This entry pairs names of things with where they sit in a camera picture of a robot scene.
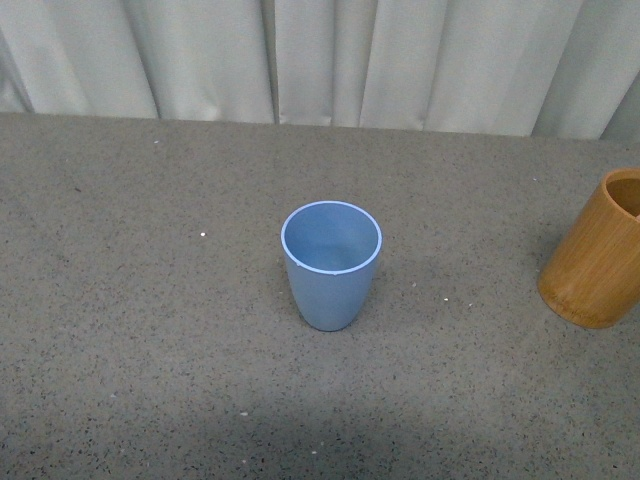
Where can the light blue plastic cup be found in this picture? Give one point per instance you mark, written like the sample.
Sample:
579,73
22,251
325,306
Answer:
331,249

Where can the bamboo chopstick holder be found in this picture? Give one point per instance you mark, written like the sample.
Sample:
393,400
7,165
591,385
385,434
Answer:
592,278

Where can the white pleated curtain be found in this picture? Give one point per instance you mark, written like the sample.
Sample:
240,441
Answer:
567,69

